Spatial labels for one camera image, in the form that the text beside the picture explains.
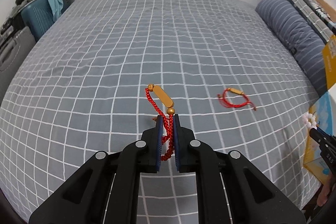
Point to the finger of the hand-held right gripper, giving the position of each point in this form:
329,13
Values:
321,138
323,130

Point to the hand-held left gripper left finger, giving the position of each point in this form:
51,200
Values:
158,140

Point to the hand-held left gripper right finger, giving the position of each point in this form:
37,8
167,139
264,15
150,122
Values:
178,140

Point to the blue and yellow cardboard box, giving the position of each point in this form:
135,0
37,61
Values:
319,108

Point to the person's right hand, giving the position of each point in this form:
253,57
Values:
325,192

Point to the grey checked bed sheet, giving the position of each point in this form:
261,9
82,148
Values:
157,29

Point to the blue striped pillow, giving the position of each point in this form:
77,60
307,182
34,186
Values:
288,24

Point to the grey checked pillow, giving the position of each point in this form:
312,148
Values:
307,14

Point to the blue patterned quilt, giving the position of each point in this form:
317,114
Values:
315,2

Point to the wooden headboard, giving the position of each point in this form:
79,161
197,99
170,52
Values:
324,1

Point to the grey suitcase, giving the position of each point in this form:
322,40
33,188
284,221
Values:
14,50

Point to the teal cloth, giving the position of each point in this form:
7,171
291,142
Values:
55,3

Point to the teal suitcase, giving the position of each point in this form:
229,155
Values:
36,19

